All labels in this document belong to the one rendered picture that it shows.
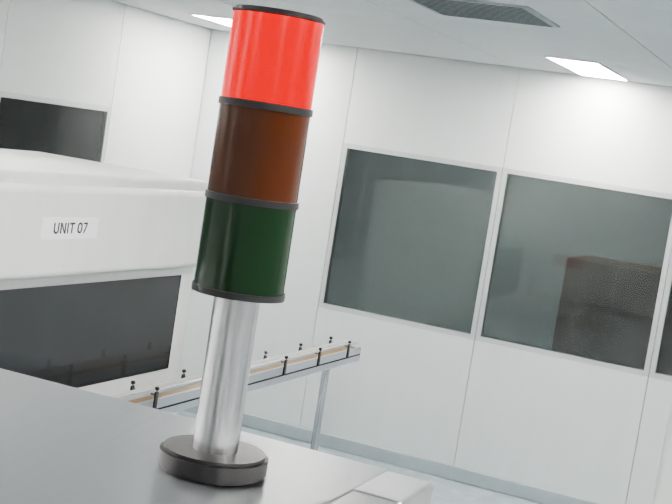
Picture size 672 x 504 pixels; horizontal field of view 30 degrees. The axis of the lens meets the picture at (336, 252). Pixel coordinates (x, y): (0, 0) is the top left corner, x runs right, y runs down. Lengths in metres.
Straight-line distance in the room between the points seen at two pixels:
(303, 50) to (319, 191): 8.66
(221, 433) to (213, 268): 0.09
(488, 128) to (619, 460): 2.45
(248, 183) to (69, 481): 0.18
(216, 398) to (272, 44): 0.19
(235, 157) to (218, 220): 0.03
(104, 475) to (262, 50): 0.23
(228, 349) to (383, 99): 8.51
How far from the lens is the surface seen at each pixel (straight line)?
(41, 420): 0.76
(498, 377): 8.92
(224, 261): 0.66
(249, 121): 0.65
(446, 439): 9.10
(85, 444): 0.72
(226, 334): 0.67
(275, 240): 0.66
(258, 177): 0.65
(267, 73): 0.65
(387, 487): 0.72
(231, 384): 0.68
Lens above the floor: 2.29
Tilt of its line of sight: 5 degrees down
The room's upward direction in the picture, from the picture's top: 9 degrees clockwise
